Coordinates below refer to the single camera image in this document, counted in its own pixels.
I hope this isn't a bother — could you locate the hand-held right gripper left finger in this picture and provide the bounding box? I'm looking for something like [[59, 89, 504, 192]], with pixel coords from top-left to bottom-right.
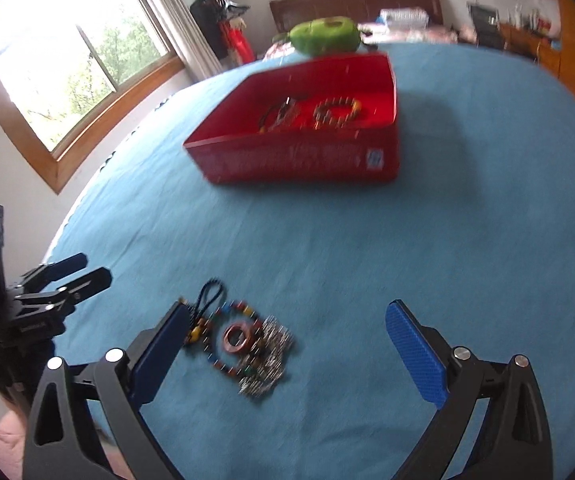
[[21, 302, 189, 480]]

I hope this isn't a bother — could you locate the dark wooden headboard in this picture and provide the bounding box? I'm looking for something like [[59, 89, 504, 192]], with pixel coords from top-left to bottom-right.
[[270, 0, 443, 34]]

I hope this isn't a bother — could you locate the black office chair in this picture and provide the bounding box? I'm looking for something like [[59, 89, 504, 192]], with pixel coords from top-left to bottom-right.
[[467, 4, 503, 49]]

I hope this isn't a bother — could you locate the red garment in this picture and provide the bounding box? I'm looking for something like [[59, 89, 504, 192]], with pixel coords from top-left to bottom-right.
[[222, 22, 256, 63]]

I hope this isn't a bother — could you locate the green plush toy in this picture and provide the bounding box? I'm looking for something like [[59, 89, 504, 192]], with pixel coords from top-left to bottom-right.
[[274, 16, 371, 57]]

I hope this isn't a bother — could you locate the large wooden frame window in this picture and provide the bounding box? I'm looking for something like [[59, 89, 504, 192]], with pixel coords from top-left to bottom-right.
[[0, 0, 184, 194]]

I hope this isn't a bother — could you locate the blue bedspread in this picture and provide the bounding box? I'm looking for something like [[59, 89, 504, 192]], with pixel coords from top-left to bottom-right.
[[42, 42, 575, 480]]

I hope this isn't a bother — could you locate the wooden desk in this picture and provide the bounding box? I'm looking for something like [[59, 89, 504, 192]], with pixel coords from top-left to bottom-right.
[[500, 20, 564, 77]]

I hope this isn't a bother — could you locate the silver chain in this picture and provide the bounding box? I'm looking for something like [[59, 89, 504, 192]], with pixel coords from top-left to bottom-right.
[[237, 316, 295, 397]]

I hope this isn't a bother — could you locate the red tin box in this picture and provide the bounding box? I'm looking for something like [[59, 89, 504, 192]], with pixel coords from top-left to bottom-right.
[[183, 51, 401, 187]]

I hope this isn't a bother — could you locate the plain beige curtain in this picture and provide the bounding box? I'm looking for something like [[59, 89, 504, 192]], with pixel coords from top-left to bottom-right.
[[152, 0, 224, 82]]

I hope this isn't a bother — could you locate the wooden coat rack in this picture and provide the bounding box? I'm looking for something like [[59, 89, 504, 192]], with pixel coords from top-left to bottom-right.
[[190, 0, 255, 67]]

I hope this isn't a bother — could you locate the multicolour bead bracelet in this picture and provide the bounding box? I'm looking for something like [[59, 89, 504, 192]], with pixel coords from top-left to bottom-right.
[[192, 300, 268, 378]]

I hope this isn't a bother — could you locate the black braided cord keyring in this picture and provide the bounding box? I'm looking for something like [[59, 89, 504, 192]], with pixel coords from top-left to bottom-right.
[[258, 105, 293, 134]]

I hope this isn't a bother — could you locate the red-brown ring bangle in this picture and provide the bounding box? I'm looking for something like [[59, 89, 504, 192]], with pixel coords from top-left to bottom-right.
[[223, 324, 258, 356]]

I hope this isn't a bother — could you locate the pink cloth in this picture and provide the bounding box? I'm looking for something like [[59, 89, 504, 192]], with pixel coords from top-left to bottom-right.
[[0, 407, 30, 466]]

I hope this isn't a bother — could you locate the dark bead necklace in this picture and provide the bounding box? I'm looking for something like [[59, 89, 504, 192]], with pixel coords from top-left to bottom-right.
[[181, 278, 228, 348]]

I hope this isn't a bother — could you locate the folded patterned blanket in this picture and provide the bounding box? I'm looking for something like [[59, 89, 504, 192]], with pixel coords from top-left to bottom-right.
[[380, 7, 431, 29]]

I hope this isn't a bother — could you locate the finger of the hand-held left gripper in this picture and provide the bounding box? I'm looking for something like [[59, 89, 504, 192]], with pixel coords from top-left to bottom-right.
[[32, 267, 113, 311], [22, 254, 88, 291]]

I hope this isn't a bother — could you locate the brown wooden bead bracelet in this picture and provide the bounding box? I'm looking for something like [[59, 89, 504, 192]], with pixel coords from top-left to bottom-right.
[[312, 97, 361, 129]]

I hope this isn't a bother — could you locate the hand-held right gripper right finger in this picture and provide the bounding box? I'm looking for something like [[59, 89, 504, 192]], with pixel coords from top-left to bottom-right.
[[385, 299, 553, 480]]

